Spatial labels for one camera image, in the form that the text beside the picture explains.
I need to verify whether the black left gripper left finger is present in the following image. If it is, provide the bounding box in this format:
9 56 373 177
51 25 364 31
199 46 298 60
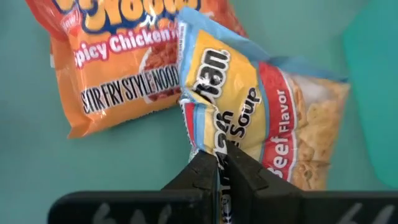
48 151 218 224

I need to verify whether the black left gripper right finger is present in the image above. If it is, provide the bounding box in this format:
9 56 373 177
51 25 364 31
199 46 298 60
223 139 398 224

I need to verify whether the beef flavor ramen packet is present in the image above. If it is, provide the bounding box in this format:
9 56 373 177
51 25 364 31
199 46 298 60
175 6 351 224

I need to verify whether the orange Saucy Noods packet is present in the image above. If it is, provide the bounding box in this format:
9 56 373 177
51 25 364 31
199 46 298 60
24 0 249 139

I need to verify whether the teal plastic bin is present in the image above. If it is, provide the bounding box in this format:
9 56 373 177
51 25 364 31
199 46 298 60
341 0 398 189

